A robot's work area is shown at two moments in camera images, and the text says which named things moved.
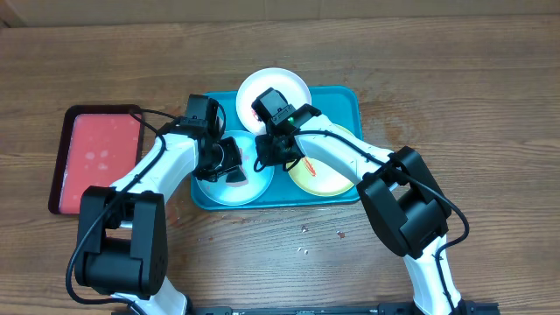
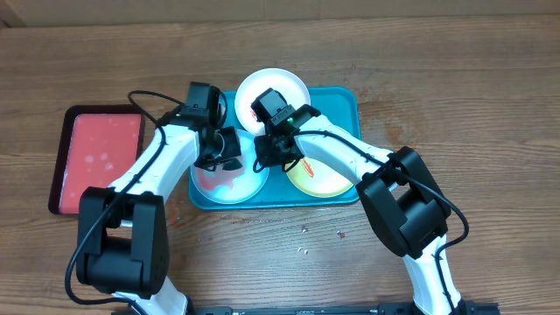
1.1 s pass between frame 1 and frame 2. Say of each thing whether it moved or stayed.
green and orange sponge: moved
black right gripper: stayed
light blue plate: stayed
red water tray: stayed
